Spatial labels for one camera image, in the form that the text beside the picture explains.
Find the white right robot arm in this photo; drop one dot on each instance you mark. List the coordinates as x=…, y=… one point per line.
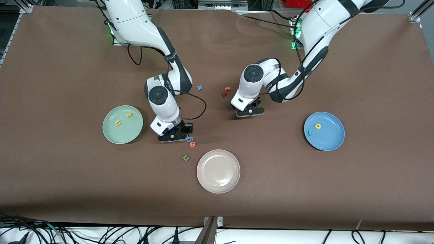
x=132, y=20

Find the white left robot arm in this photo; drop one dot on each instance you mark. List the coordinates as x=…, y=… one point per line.
x=325, y=20

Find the beige plate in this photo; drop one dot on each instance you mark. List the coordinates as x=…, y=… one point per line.
x=218, y=171

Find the blue plate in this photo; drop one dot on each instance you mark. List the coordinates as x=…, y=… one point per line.
x=327, y=137

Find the brown table cover sheet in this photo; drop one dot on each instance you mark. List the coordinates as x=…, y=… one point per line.
x=67, y=186

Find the black power plug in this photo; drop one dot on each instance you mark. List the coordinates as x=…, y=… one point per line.
x=176, y=237

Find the red box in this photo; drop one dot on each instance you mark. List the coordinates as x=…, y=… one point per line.
x=298, y=3

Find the aluminium frame profile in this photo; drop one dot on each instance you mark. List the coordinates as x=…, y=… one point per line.
x=416, y=15
x=26, y=7

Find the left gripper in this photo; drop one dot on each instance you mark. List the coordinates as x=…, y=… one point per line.
x=255, y=101

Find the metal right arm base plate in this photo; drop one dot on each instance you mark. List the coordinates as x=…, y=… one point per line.
x=117, y=42

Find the light green plate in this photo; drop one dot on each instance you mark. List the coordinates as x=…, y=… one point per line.
x=122, y=134

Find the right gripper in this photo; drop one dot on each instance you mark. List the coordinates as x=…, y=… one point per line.
x=183, y=126

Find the silver corner bracket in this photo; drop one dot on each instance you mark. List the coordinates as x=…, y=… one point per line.
x=219, y=221

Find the grey metal beam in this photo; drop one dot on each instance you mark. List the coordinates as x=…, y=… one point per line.
x=206, y=235

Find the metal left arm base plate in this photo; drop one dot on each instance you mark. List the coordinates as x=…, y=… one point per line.
x=296, y=46

